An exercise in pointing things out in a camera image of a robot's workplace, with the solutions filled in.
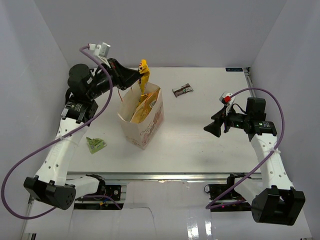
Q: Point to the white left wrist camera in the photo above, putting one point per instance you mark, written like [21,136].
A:
[100,50]

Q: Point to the small green candy packet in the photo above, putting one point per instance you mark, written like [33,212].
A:
[95,144]

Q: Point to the beige paper gift bag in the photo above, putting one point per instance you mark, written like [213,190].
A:
[140,134]

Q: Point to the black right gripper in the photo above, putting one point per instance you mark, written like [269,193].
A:
[215,127]

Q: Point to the right blue table label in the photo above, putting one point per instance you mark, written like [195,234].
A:
[234,69]

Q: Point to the yellow M&M's candy pack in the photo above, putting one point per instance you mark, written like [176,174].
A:
[145,74]

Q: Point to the brown chocolate bar wrapper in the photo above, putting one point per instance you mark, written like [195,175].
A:
[182,90]

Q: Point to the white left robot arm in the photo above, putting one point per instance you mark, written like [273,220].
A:
[50,184]

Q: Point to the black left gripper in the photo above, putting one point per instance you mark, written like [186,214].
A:
[123,77]

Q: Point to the aluminium table front rail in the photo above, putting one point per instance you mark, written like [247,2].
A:
[153,176]

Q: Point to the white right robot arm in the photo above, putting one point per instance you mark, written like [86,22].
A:
[277,201]

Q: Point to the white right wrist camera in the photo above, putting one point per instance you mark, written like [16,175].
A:
[227,100]

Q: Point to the yellow snack bar wrapper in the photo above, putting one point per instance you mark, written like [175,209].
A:
[143,97]

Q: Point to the large tan chip bag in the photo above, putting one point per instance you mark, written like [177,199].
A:
[145,108]

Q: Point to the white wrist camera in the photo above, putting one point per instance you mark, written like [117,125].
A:
[227,100]
[100,50]

